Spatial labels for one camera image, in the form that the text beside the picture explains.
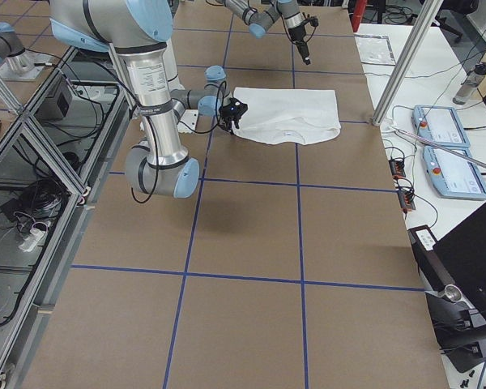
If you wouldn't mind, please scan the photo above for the blue teach pendant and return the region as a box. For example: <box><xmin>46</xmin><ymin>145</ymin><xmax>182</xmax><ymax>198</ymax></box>
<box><xmin>412</xmin><ymin>105</ymin><xmax>471</xmax><ymax>148</ymax></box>
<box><xmin>423</xmin><ymin>146</ymin><xmax>486</xmax><ymax>200</ymax></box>

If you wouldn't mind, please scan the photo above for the upper blue teach pendant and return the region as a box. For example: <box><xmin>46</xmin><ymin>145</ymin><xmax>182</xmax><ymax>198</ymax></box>
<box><xmin>412</xmin><ymin>105</ymin><xmax>471</xmax><ymax>148</ymax></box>

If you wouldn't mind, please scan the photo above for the white long-sleeve printed t-shirt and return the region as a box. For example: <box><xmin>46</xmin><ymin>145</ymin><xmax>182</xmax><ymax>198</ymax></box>
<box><xmin>234</xmin><ymin>88</ymin><xmax>341</xmax><ymax>145</ymax></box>

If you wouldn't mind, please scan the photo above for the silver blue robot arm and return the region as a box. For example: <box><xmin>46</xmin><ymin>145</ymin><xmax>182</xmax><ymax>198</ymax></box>
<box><xmin>217</xmin><ymin>0</ymin><xmax>319</xmax><ymax>65</ymax></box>
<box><xmin>49</xmin><ymin>1</ymin><xmax>248</xmax><ymax>198</ymax></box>

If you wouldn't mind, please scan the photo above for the clear plastic document sleeve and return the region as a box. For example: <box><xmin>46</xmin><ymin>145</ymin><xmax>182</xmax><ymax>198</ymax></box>
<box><xmin>355</xmin><ymin>34</ymin><xmax>396</xmax><ymax>66</ymax></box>

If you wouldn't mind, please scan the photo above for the lower blue teach pendant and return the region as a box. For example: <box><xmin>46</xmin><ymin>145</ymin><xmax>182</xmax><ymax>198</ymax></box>
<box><xmin>423</xmin><ymin>146</ymin><xmax>486</xmax><ymax>200</ymax></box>

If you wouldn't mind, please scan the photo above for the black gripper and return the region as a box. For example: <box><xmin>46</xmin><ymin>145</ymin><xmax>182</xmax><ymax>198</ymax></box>
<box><xmin>288</xmin><ymin>24</ymin><xmax>311</xmax><ymax>65</ymax></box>
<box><xmin>220</xmin><ymin>105</ymin><xmax>243</xmax><ymax>133</ymax></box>

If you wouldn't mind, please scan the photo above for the aluminium frame rack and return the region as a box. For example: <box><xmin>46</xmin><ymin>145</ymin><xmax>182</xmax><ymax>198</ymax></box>
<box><xmin>0</xmin><ymin>49</ymin><xmax>129</xmax><ymax>387</ymax></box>

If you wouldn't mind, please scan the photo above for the aluminium frame post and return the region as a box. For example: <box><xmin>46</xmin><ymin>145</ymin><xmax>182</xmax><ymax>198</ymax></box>
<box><xmin>371</xmin><ymin>0</ymin><xmax>443</xmax><ymax>126</ymax></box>

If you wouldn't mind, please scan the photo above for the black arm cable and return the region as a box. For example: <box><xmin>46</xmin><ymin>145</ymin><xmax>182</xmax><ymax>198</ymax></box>
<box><xmin>60</xmin><ymin>56</ymin><xmax>232</xmax><ymax>203</ymax></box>

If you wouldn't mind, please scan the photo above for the grey water bottle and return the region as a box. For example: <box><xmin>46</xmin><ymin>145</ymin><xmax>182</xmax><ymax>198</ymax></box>
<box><xmin>452</xmin><ymin>62</ymin><xmax>486</xmax><ymax>105</ymax></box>

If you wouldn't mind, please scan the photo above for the black laptop computer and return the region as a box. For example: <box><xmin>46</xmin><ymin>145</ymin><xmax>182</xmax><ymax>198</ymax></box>
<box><xmin>408</xmin><ymin>202</ymin><xmax>486</xmax><ymax>373</ymax></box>

